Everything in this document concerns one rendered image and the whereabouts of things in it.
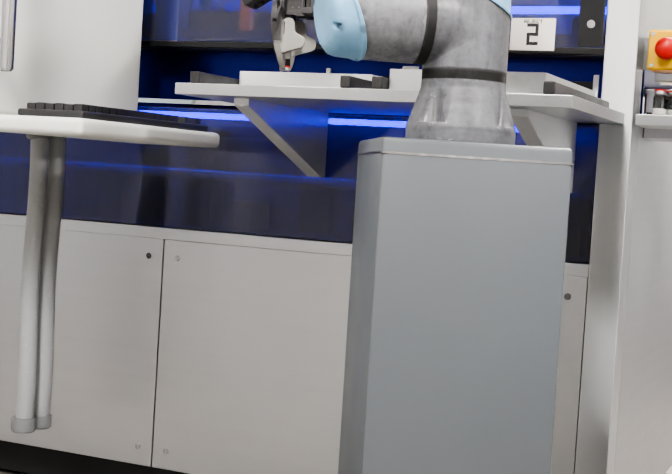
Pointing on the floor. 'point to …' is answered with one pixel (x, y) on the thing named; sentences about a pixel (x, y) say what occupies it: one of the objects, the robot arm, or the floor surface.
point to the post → (612, 223)
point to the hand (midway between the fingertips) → (282, 62)
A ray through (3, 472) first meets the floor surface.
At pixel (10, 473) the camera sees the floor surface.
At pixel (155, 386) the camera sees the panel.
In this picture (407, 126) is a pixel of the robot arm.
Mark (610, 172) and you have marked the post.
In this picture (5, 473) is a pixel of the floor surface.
